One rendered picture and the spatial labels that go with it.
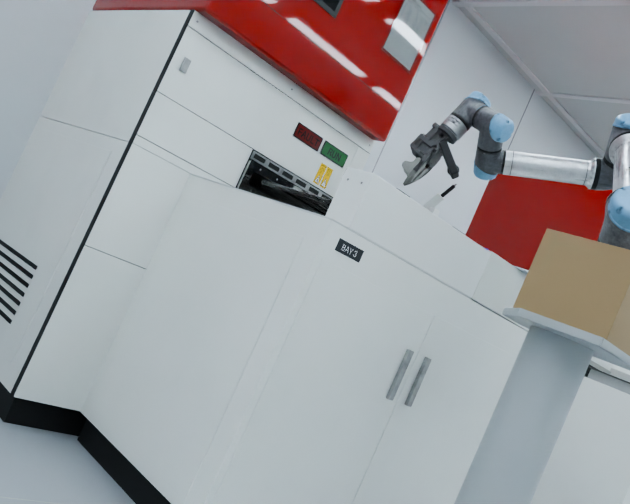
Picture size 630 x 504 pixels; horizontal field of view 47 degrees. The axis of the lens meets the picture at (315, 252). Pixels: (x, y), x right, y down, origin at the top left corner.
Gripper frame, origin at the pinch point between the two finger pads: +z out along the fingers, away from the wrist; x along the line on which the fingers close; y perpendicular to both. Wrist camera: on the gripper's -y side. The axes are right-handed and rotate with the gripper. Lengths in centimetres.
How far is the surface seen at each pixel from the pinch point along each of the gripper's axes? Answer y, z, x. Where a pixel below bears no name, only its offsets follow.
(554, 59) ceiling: 84, -179, -246
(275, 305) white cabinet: -19, 52, 53
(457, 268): -33.3, 12.4, 14.9
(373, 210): -18, 20, 49
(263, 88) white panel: 45, 11, 25
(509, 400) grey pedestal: -67, 30, 23
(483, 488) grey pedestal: -76, 49, 22
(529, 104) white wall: 96, -170, -310
